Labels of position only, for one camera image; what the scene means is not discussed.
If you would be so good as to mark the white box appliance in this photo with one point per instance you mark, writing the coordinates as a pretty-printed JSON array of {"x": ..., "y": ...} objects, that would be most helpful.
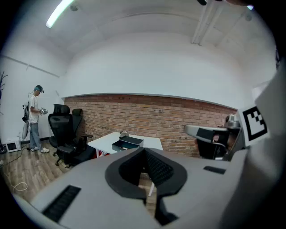
[{"x": 13, "y": 146}]

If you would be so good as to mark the red plastic crate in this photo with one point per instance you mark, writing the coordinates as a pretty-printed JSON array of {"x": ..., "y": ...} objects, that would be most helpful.
[{"x": 103, "y": 153}]

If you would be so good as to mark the black coat rack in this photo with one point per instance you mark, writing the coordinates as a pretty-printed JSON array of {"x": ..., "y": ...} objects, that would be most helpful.
[{"x": 2, "y": 85}]

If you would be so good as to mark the ceiling light tube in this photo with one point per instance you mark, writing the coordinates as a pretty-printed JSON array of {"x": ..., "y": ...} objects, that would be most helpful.
[{"x": 58, "y": 13}]

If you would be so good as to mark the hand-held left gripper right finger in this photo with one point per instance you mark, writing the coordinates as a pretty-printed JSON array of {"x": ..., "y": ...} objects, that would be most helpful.
[{"x": 201, "y": 196}]

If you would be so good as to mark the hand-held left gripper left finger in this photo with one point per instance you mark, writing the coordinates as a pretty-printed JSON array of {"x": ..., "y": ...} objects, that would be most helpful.
[{"x": 89, "y": 185}]

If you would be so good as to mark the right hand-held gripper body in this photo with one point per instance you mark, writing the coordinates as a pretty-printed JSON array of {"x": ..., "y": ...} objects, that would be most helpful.
[{"x": 254, "y": 125}]

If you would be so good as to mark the white table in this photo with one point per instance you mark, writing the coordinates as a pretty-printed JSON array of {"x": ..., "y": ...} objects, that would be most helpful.
[{"x": 105, "y": 141}]

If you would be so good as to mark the dark green box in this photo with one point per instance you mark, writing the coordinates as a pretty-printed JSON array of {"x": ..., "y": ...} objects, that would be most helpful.
[{"x": 131, "y": 141}]

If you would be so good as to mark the black office chair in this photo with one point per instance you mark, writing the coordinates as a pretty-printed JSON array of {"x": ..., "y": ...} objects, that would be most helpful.
[
  {"x": 77, "y": 113},
  {"x": 60, "y": 125}
]

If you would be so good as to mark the white ceiling pipes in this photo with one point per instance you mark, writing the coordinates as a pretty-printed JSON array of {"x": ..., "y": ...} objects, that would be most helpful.
[{"x": 204, "y": 22}]

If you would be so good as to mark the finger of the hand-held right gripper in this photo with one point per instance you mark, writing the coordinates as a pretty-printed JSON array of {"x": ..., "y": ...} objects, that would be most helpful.
[
  {"x": 207, "y": 149},
  {"x": 192, "y": 129}
]

